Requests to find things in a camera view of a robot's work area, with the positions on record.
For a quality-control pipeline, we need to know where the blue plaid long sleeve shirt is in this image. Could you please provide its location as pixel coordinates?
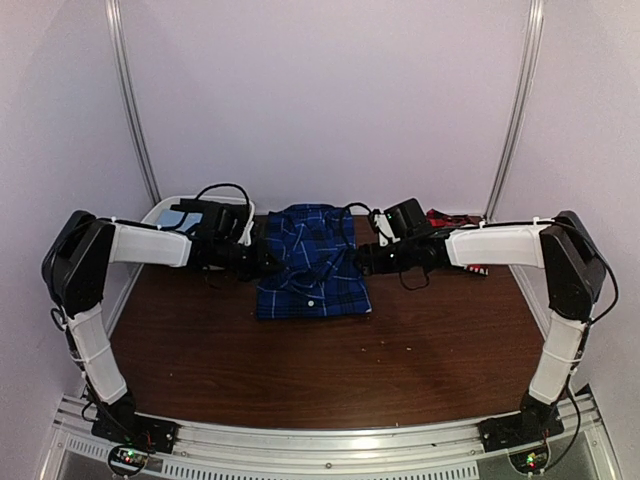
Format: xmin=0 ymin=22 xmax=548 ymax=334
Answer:
xmin=256 ymin=204 xmax=372 ymax=320

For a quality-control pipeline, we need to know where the black folded garment in bin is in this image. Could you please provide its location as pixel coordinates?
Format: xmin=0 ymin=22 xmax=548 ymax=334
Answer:
xmin=169 ymin=198 xmax=251 ymax=220

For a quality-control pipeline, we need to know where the circuit board with leds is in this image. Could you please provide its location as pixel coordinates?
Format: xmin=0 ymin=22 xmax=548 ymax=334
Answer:
xmin=508 ymin=446 xmax=550 ymax=475
xmin=107 ymin=445 xmax=150 ymax=477

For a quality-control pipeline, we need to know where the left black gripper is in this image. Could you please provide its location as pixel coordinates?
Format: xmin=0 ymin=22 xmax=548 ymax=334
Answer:
xmin=214 ymin=236 xmax=284 ymax=282

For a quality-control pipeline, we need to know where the aluminium front rail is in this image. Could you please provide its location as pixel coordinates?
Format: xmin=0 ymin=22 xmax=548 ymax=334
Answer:
xmin=36 ymin=394 xmax=623 ymax=479

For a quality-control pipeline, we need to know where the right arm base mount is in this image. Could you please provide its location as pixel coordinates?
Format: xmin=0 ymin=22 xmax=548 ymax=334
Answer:
xmin=478 ymin=412 xmax=564 ymax=452

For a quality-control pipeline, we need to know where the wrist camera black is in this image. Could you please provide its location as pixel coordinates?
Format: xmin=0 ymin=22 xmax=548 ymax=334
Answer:
xmin=371 ymin=198 xmax=435 ymax=247
xmin=195 ymin=201 xmax=254 ymax=246

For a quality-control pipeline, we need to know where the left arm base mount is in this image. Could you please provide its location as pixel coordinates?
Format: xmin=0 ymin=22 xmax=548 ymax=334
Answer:
xmin=91 ymin=412 xmax=178 ymax=454

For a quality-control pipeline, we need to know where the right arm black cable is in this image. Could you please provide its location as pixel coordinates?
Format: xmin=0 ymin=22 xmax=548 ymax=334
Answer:
xmin=339 ymin=201 xmax=431 ymax=292

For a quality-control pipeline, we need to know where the right circuit board with leds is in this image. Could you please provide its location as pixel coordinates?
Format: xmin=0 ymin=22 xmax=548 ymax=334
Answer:
xmin=508 ymin=446 xmax=550 ymax=475

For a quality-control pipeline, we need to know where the right aluminium frame post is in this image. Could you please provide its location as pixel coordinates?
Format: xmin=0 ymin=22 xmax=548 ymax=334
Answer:
xmin=484 ymin=0 xmax=544 ymax=220

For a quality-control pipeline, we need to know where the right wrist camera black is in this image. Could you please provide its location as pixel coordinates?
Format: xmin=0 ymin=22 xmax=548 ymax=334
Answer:
xmin=371 ymin=198 xmax=435 ymax=247

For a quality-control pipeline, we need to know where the left aluminium frame post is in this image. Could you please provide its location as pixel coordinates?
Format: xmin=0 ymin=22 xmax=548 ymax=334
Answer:
xmin=105 ymin=0 xmax=161 ymax=204

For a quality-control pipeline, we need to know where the red black plaid shirt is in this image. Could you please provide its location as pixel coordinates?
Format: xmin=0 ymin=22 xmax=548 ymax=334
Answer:
xmin=426 ymin=209 xmax=489 ymax=277

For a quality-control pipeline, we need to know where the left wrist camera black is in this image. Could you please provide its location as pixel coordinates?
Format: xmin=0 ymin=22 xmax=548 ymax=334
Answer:
xmin=195 ymin=201 xmax=254 ymax=246

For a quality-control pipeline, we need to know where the left circuit board with leds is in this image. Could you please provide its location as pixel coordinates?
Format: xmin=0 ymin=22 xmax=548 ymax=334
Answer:
xmin=107 ymin=445 xmax=150 ymax=477

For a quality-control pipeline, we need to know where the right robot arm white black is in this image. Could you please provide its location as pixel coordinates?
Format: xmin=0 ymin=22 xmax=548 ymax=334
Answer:
xmin=354 ymin=210 xmax=611 ymax=442

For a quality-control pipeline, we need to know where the aluminium frame post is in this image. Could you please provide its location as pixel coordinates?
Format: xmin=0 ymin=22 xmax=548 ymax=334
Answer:
xmin=484 ymin=0 xmax=544 ymax=220
xmin=105 ymin=0 xmax=161 ymax=204

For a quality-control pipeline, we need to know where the white plastic bin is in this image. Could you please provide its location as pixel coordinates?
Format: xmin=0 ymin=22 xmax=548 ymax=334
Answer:
xmin=141 ymin=194 xmax=256 ymax=246

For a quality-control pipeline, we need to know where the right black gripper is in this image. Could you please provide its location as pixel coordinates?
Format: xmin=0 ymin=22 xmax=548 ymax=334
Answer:
xmin=354 ymin=237 xmax=418 ymax=276

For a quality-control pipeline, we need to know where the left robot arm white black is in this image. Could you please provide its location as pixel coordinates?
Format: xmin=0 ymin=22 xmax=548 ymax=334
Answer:
xmin=41 ymin=210 xmax=284 ymax=444

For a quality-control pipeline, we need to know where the light blue folded shirt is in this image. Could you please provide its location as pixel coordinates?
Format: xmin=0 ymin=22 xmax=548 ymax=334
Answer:
xmin=154 ymin=209 xmax=202 ymax=232

